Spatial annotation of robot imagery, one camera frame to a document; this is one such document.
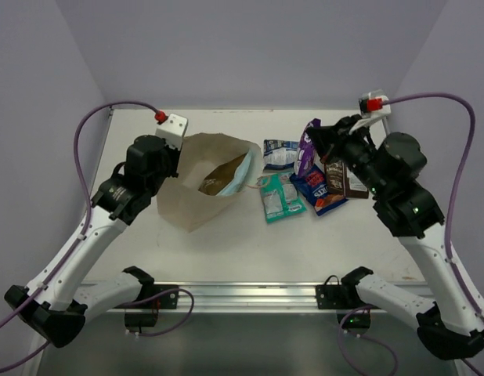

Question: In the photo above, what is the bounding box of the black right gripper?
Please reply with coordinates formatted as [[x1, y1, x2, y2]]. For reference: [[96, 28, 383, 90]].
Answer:
[[305, 114, 386, 197]]

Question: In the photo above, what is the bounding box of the purple snack bag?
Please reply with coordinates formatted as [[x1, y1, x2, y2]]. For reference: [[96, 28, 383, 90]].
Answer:
[[294, 118, 321, 178]]

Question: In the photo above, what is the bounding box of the brown paper bag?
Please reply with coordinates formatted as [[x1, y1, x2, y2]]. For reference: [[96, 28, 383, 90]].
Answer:
[[157, 133, 263, 232]]

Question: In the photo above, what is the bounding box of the dark brown chip bag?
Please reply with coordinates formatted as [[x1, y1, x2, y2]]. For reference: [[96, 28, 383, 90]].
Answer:
[[324, 161, 370, 199]]

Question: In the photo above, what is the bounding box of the blue red Burts bag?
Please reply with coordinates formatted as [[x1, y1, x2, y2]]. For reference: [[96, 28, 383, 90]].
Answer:
[[290, 165, 348, 216]]

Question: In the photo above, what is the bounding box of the blue white snack bag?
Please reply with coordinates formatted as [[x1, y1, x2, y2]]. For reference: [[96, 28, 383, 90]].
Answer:
[[263, 139, 298, 171]]

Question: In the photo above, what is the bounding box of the teal snack bag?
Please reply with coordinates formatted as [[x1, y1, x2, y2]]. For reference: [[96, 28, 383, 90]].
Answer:
[[257, 172, 307, 224]]

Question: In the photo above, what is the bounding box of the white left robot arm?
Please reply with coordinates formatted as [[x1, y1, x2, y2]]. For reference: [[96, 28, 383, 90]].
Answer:
[[5, 135, 182, 348]]

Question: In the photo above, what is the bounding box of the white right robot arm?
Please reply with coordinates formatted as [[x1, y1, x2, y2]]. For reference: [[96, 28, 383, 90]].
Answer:
[[306, 115, 484, 360]]

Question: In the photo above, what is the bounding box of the olive brown snack bag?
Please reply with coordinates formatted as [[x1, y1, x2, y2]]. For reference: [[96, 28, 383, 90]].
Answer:
[[198, 154, 247, 196]]

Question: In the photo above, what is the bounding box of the light blue snack bag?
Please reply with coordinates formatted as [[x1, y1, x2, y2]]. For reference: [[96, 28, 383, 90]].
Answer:
[[217, 151, 253, 197]]

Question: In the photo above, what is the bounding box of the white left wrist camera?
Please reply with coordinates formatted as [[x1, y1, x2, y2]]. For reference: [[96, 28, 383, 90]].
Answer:
[[154, 112, 188, 150]]

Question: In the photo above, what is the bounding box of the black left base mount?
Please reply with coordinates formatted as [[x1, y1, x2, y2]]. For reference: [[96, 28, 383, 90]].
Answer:
[[117, 284, 179, 333]]

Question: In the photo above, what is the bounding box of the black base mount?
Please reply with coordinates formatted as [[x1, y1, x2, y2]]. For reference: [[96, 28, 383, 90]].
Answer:
[[117, 284, 179, 333], [315, 275, 371, 334]]

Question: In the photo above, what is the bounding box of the aluminium mounting rail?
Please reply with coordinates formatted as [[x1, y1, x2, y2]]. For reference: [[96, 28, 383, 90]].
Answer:
[[75, 281, 431, 313]]

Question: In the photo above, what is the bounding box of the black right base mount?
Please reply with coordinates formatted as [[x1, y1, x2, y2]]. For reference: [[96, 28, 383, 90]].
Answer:
[[315, 275, 371, 334]]

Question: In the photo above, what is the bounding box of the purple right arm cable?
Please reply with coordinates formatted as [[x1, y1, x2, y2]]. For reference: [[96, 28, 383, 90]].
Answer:
[[338, 92, 484, 376]]

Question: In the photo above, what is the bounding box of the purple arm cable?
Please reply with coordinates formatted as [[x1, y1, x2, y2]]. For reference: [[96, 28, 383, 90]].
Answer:
[[0, 100, 196, 374], [338, 92, 484, 376]]

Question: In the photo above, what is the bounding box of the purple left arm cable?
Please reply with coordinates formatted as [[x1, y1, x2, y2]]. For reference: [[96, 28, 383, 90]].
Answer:
[[0, 100, 196, 374]]

